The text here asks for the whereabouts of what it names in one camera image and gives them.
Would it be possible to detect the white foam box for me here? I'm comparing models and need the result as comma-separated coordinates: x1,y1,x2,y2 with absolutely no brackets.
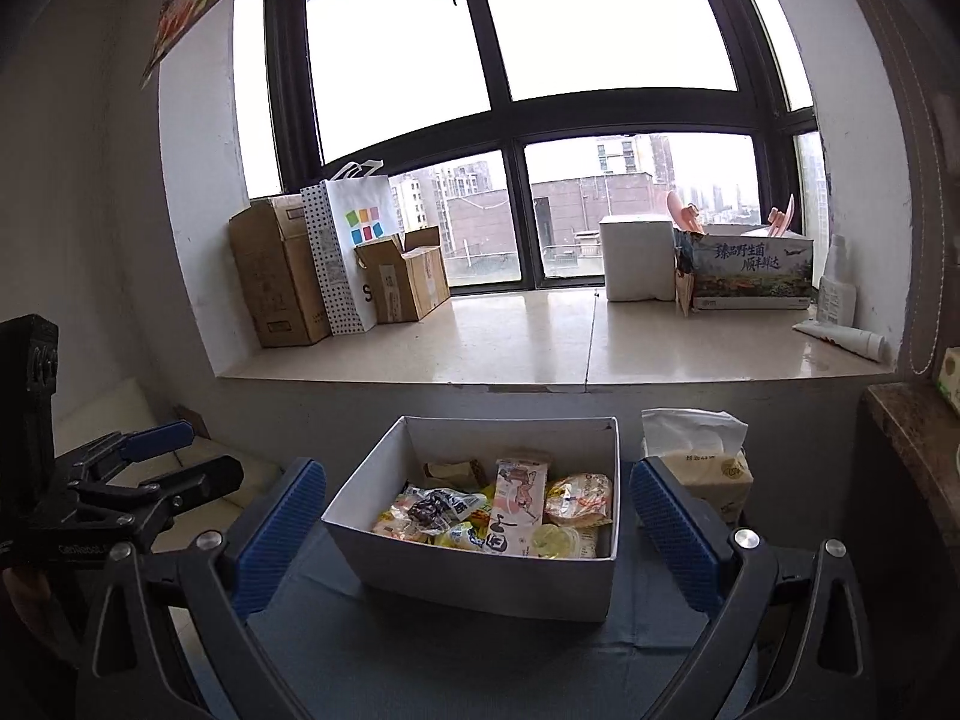
598,214,677,302

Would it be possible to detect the white storage box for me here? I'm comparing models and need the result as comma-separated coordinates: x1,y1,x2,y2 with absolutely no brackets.
321,415,622,623

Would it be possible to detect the tall brown cardboard box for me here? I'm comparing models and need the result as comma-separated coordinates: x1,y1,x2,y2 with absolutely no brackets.
229,195,332,350

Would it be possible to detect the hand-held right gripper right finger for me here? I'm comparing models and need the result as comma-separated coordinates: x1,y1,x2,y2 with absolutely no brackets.
628,456,878,720

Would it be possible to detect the green white box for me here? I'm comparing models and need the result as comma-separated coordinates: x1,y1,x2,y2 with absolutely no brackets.
937,349,960,413

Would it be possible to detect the yellow wrapped snack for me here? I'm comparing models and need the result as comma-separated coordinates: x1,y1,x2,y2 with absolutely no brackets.
532,523,601,560

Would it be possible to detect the cream sofa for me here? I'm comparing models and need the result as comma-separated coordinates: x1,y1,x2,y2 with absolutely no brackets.
52,379,282,511

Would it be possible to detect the white plastic bottle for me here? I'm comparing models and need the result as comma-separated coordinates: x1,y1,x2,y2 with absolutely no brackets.
816,234,858,331

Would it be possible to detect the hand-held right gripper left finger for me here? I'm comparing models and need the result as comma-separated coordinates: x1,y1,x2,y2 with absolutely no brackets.
79,456,329,720

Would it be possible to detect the dark window frame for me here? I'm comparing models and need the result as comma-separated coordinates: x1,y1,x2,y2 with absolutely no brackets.
262,0,826,293

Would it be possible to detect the blue tablecloth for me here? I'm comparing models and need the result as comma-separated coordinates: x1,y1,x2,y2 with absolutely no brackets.
187,517,751,720

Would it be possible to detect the beige tissue pack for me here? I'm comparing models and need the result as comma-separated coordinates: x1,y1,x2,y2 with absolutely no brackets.
641,409,753,526

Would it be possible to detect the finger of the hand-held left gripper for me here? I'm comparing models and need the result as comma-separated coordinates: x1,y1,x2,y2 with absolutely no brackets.
64,420,197,492
71,456,246,541

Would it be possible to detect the small open cardboard box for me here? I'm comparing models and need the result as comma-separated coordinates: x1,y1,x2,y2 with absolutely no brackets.
354,225,452,323

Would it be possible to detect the white tube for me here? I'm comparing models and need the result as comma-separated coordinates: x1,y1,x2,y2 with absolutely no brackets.
793,319,887,361

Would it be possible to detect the dotted white paper bag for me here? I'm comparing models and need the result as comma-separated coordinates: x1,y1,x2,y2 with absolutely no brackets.
301,160,402,336

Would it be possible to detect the landscape printed carton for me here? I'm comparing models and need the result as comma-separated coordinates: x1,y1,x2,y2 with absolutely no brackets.
679,223,815,310

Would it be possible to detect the marble top counter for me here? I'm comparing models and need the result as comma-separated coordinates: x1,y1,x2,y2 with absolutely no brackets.
862,382,960,548

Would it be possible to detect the pink white snack packet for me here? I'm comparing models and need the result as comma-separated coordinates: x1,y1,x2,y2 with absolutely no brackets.
487,457,548,526

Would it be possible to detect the black white snack packet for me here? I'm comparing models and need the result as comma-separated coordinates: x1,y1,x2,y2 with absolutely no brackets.
484,510,537,557

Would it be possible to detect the brown paper bundle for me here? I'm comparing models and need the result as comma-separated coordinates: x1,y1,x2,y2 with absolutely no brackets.
673,229,698,316

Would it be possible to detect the beige snack packet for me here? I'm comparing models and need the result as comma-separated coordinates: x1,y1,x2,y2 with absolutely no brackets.
421,457,487,492

